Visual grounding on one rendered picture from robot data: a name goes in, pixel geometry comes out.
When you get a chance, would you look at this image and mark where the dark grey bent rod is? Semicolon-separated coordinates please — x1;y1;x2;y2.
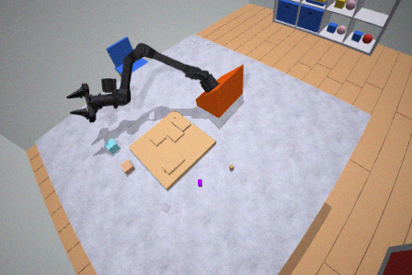
161;203;170;212

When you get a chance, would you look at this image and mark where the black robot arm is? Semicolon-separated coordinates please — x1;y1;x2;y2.
101;42;220;109

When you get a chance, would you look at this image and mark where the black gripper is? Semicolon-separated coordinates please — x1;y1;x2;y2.
67;84;106;123

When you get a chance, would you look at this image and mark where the teal cube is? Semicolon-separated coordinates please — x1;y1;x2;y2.
105;138;120;155

